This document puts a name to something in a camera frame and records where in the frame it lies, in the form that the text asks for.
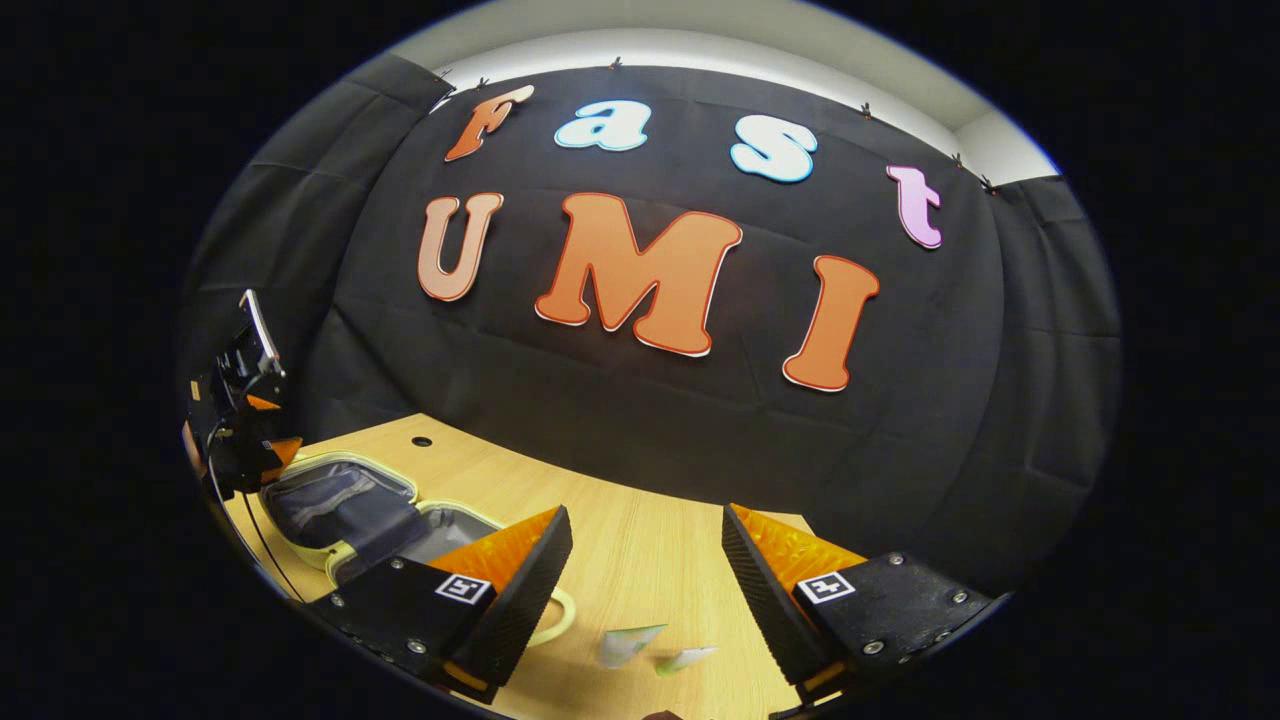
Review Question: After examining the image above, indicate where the pale yellow-green suitcase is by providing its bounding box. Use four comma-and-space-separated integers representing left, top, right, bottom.
258, 452, 579, 649

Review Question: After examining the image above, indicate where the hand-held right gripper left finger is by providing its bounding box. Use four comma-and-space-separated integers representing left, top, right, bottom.
305, 506, 575, 705

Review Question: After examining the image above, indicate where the plain white tube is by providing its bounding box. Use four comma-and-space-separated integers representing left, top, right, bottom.
655, 646, 719, 677

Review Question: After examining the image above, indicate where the white tube with green label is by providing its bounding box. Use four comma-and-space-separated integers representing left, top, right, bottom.
597, 624, 669, 670

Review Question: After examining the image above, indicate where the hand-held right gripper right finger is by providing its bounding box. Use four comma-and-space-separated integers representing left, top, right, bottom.
721, 504, 992, 705

